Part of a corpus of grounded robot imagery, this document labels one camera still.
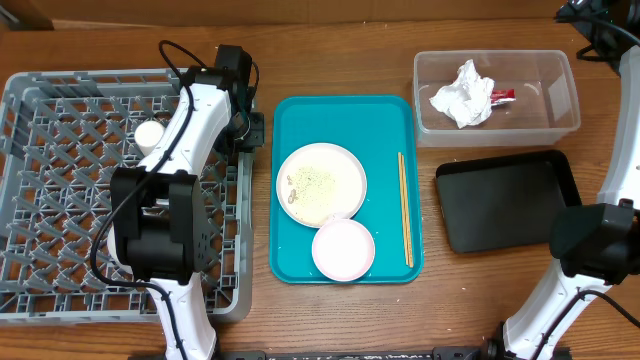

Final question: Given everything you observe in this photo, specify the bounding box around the white plate with food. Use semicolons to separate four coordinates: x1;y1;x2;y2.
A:
275;143;368;228

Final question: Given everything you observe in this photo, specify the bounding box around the red snack wrapper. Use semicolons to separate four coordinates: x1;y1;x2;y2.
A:
490;89;516;106

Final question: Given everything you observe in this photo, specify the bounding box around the teal plastic tray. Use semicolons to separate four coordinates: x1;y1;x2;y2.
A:
271;95;424;284

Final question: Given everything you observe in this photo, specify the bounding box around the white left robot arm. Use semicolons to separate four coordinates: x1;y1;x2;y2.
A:
89;45;264;359

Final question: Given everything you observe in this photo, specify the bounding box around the grey ceramic bowl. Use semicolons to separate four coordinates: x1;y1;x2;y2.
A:
107;226;133;275

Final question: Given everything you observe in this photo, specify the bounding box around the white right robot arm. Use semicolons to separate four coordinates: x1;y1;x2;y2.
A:
472;1;639;360

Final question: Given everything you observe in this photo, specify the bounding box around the pink small bowl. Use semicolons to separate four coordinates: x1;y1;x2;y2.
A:
311;219;376;282

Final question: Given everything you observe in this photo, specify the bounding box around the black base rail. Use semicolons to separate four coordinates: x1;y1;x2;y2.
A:
218;345;516;360

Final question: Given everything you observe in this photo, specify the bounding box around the grey plastic dishwasher rack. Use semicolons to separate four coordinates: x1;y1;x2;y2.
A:
0;68;257;327

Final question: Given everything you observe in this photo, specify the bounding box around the black tray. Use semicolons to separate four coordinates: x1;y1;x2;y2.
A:
435;150;581;254

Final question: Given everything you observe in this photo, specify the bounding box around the white napkin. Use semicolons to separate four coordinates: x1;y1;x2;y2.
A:
430;59;495;129

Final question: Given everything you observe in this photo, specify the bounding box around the cream white cup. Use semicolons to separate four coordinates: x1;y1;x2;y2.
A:
134;120;165;157

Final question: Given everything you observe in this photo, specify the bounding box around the clear plastic bin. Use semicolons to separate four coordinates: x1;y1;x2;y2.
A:
413;50;581;147

